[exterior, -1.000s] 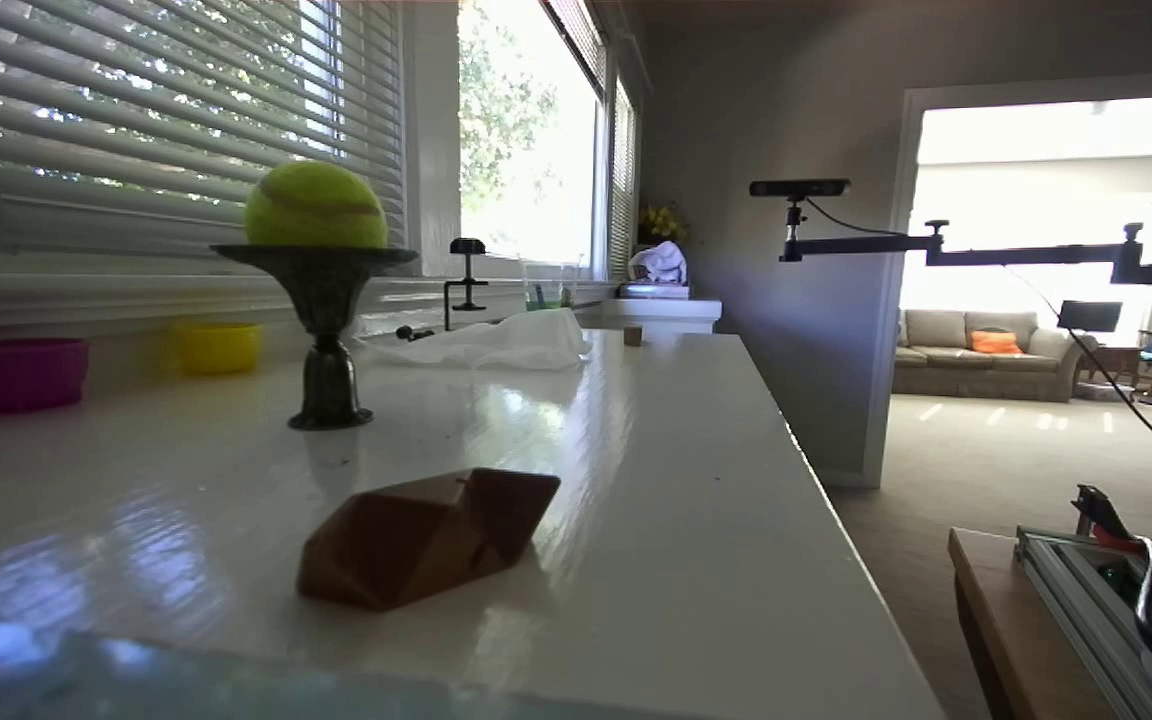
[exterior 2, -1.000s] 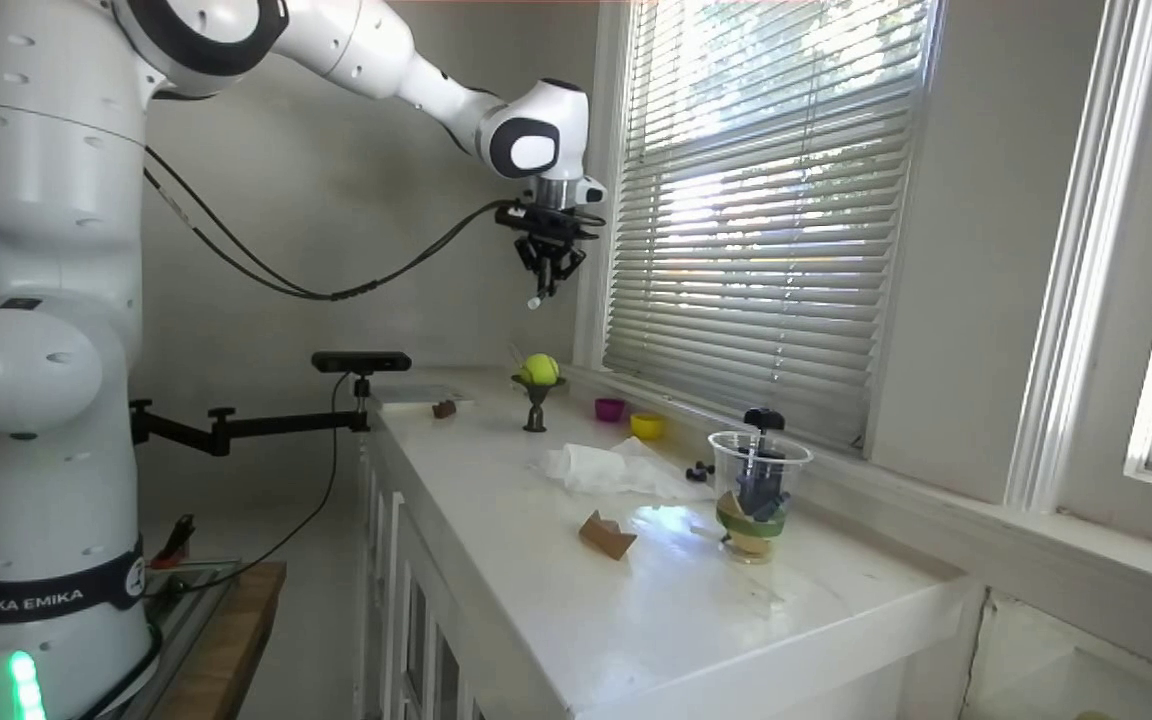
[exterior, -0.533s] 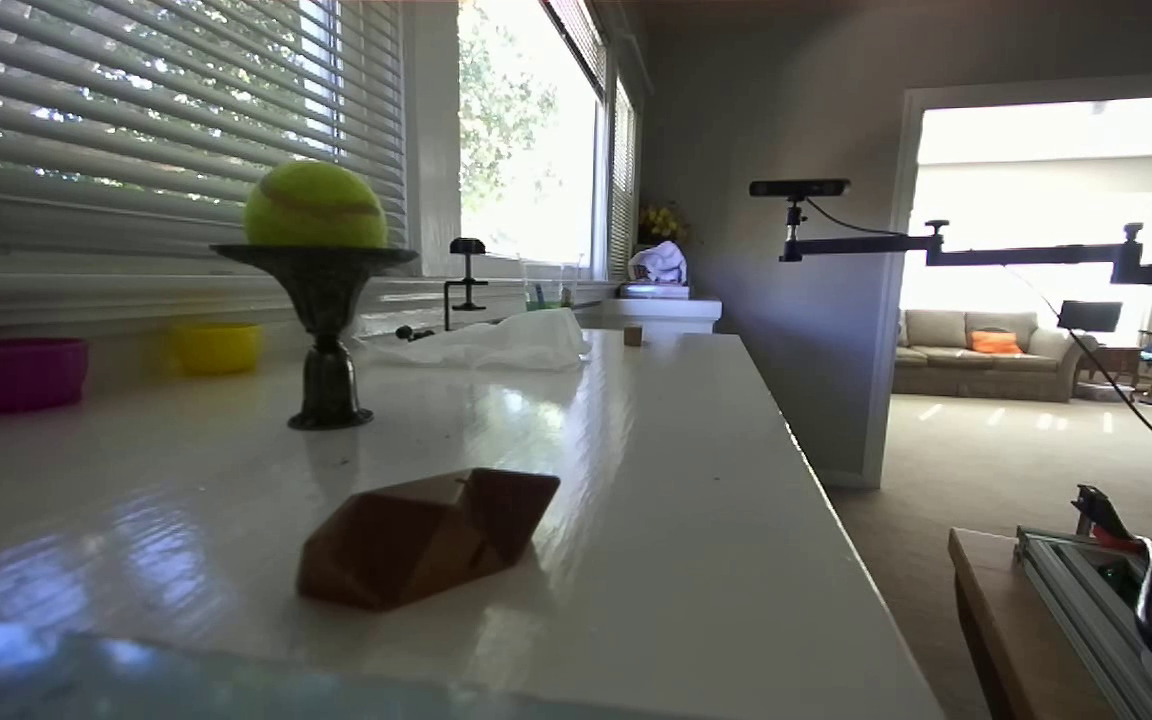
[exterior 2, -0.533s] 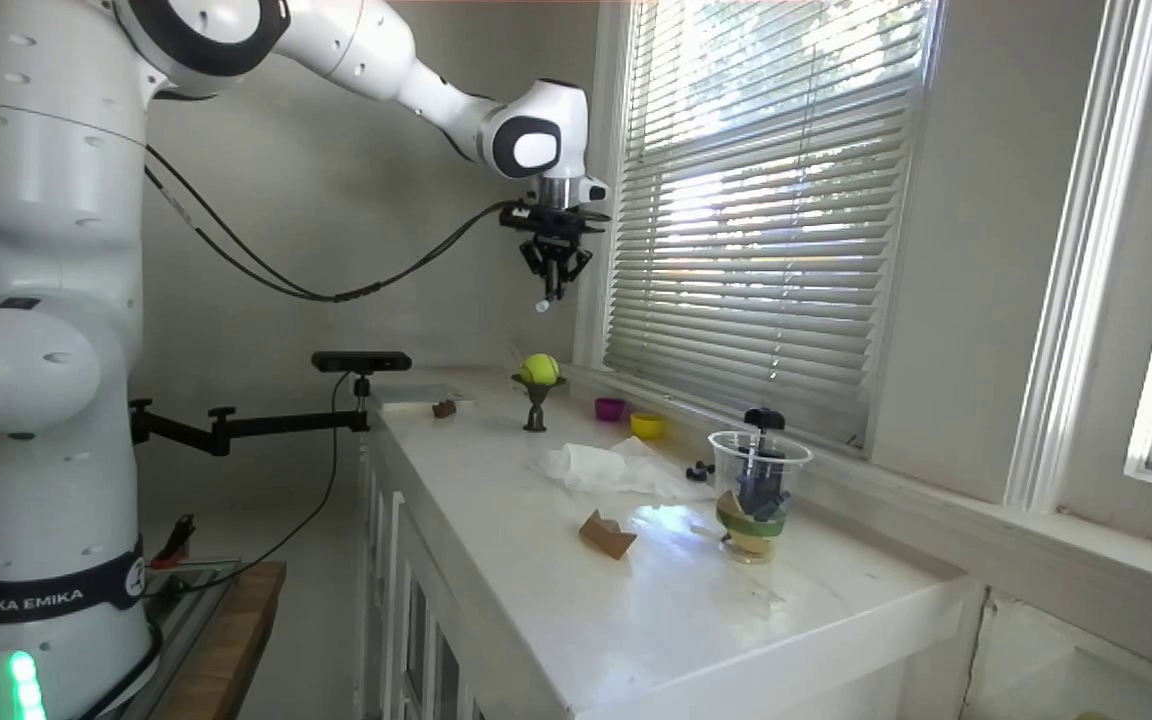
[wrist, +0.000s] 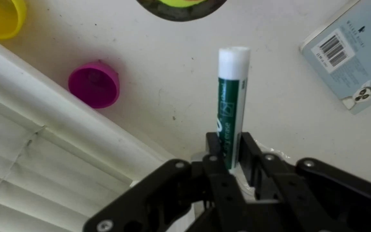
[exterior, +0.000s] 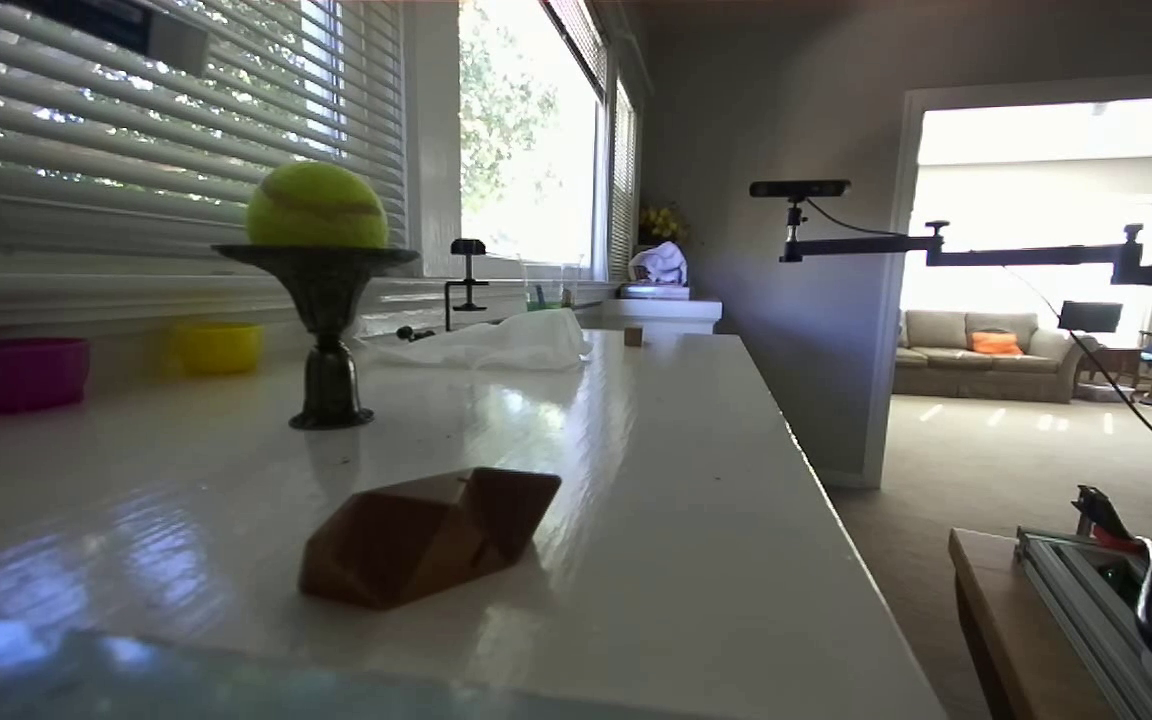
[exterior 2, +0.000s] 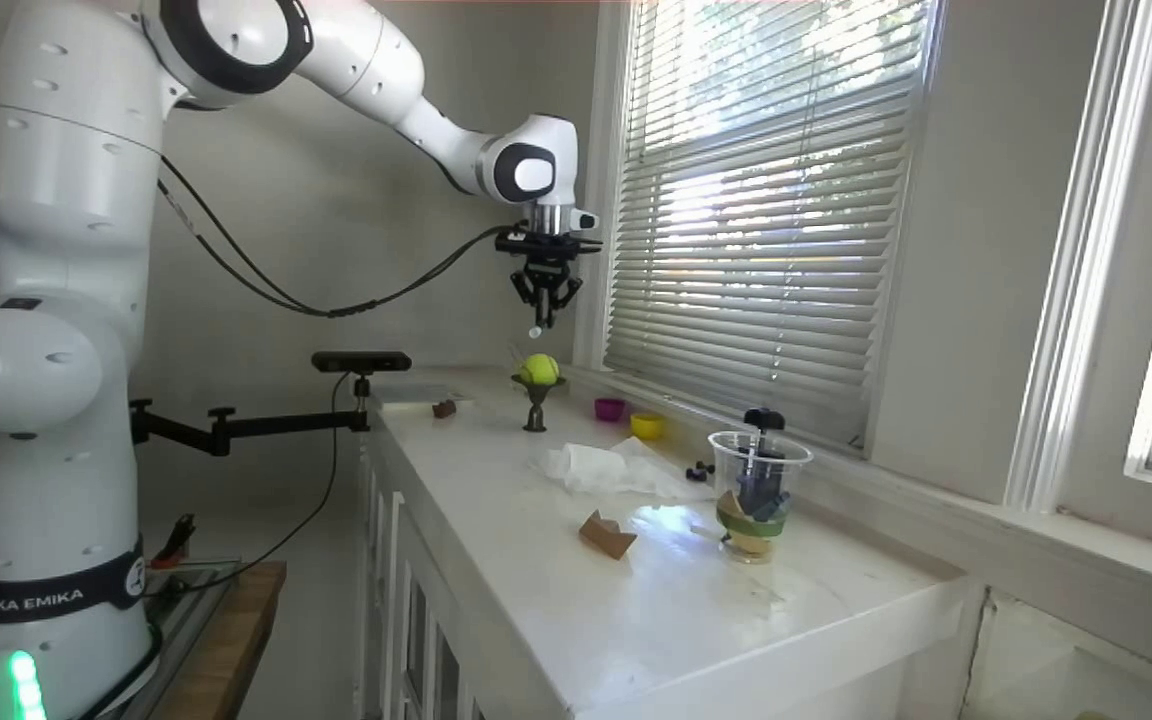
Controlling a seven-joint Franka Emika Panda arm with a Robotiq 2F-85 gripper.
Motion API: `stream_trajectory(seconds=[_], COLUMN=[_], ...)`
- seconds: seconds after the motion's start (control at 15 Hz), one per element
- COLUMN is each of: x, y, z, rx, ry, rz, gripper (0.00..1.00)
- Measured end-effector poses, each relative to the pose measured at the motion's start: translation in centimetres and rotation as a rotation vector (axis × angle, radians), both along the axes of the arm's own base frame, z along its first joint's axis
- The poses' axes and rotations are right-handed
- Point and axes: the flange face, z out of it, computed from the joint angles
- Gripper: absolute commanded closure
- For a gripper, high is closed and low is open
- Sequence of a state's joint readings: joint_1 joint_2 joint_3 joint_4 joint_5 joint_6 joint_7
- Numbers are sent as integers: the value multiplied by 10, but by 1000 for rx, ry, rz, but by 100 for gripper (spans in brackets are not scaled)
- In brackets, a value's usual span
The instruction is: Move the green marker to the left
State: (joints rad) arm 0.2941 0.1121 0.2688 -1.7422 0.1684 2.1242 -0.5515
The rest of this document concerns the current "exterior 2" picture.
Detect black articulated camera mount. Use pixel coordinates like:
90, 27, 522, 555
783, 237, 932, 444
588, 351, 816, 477
129, 371, 377, 459

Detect thin black camera cable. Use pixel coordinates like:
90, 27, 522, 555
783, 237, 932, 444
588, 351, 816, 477
187, 371, 353, 592

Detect white cabinet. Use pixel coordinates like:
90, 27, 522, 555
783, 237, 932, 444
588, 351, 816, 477
356, 422, 991, 720

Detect white window blinds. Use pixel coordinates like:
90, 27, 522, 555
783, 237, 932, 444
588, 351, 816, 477
606, 0, 943, 459

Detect black stereo camera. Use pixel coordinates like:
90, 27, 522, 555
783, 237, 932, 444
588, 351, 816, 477
307, 347, 417, 381

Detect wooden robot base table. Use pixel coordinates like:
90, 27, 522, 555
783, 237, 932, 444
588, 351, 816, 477
139, 555, 293, 720

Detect red black clamp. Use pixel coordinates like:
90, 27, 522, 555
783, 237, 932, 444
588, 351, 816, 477
152, 507, 202, 578

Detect white crumpled cloth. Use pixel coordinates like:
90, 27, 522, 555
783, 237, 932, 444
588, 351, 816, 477
543, 440, 689, 502

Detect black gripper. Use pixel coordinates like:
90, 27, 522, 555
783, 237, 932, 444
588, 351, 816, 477
494, 225, 606, 334

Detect yellow-green tennis ball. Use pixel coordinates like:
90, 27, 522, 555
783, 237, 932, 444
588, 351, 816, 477
522, 347, 570, 391

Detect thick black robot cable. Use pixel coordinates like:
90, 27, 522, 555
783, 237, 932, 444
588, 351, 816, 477
148, 154, 515, 325

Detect dark metal goblet stand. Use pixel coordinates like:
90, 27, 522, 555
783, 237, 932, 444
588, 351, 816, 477
507, 371, 574, 437

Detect clear plastic cup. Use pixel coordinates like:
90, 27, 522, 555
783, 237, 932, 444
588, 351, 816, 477
705, 426, 816, 561

